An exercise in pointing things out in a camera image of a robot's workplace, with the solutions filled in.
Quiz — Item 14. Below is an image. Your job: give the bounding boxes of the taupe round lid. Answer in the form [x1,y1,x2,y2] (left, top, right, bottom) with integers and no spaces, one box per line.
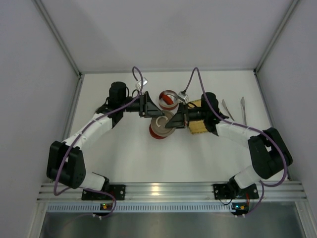
[150,110,174,127]

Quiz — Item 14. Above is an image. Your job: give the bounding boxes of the red sausage toy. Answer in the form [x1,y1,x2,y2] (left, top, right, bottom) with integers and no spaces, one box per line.
[161,94,174,105]

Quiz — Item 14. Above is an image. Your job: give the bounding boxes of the red steel lunch box bowl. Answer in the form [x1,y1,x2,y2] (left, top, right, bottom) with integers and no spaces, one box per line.
[158,90,178,111]

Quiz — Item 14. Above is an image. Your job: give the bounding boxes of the red round lid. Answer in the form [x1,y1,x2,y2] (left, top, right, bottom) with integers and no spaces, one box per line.
[149,124,176,139]

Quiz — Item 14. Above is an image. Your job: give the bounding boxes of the steel tongs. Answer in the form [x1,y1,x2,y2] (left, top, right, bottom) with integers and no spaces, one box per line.
[221,97,248,125]

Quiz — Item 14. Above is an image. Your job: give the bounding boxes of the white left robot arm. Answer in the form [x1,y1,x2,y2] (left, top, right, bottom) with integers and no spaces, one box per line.
[47,82,164,192]

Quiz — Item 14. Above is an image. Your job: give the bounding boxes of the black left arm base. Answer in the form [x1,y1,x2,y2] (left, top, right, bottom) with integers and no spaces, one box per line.
[81,183,126,201]

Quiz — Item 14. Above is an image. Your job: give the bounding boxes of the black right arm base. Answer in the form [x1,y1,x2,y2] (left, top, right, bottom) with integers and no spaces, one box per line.
[212,183,260,200]

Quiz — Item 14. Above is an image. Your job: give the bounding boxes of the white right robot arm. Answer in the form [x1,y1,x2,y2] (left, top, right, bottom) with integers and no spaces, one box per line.
[165,92,293,198]

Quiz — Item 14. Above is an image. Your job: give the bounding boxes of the bamboo sushi mat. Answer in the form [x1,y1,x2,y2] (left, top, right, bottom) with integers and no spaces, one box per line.
[187,99,208,135]

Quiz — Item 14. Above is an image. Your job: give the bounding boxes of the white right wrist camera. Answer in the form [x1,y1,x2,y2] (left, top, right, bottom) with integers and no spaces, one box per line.
[177,91,189,104]

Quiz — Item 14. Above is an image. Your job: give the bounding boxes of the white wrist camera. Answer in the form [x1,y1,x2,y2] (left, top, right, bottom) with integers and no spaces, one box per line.
[177,91,189,104]
[136,77,148,90]

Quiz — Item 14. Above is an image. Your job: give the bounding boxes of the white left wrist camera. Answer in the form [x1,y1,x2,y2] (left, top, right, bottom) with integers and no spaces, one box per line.
[136,77,148,90]

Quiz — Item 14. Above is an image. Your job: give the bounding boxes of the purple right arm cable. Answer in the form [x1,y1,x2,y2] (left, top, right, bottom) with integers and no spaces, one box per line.
[184,67,289,220]

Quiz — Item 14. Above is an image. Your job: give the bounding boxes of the aluminium front rail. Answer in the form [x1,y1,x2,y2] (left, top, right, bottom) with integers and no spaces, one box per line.
[37,182,307,202]

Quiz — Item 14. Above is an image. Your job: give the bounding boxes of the slotted cable duct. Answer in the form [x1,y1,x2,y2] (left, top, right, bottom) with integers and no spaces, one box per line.
[47,202,246,213]

